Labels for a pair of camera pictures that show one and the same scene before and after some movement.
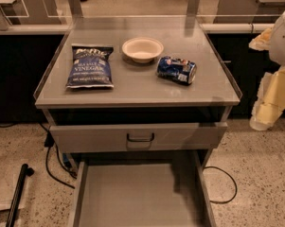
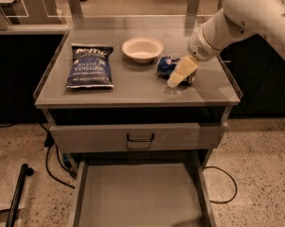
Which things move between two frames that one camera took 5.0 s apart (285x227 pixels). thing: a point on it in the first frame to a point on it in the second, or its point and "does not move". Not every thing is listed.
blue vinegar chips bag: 91,67 does not move
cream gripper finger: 276,94 to 186,66
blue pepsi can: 177,70 does not move
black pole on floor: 26,170 does not move
